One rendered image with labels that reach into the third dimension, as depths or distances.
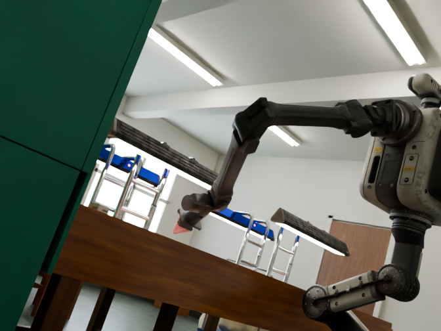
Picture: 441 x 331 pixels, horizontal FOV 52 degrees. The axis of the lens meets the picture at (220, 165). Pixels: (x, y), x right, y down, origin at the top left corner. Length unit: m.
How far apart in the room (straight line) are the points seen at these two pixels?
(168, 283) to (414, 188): 0.82
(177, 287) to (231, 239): 6.53
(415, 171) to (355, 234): 5.12
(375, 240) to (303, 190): 1.51
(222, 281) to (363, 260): 5.04
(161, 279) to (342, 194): 5.76
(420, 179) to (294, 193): 5.95
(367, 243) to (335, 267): 0.56
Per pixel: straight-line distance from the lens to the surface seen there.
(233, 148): 1.38
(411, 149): 1.63
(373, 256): 6.49
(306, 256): 7.00
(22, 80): 1.16
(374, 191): 1.65
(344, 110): 1.48
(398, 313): 6.28
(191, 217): 1.68
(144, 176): 2.34
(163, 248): 1.40
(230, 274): 1.59
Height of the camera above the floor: 0.69
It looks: 14 degrees up
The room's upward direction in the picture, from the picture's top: 19 degrees clockwise
